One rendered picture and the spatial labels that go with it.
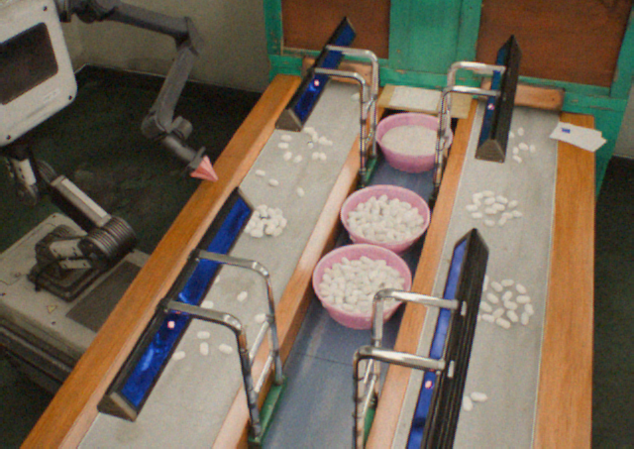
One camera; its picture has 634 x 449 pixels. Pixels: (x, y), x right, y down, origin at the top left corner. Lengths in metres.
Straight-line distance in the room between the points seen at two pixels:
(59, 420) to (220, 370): 0.39
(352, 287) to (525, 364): 0.50
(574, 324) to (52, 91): 1.52
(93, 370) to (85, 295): 0.64
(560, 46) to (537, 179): 0.51
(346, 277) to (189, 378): 0.52
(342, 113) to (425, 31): 0.42
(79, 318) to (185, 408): 0.74
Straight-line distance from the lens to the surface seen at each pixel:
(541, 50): 2.59
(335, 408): 1.75
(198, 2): 3.92
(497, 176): 2.33
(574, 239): 2.11
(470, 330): 1.40
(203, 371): 1.76
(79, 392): 1.77
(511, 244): 2.09
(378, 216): 2.14
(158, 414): 1.71
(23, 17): 1.93
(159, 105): 2.17
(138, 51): 4.32
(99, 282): 2.43
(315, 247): 1.99
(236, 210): 1.63
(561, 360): 1.79
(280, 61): 2.81
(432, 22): 2.58
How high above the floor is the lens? 2.13
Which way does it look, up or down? 40 degrees down
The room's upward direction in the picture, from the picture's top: 3 degrees counter-clockwise
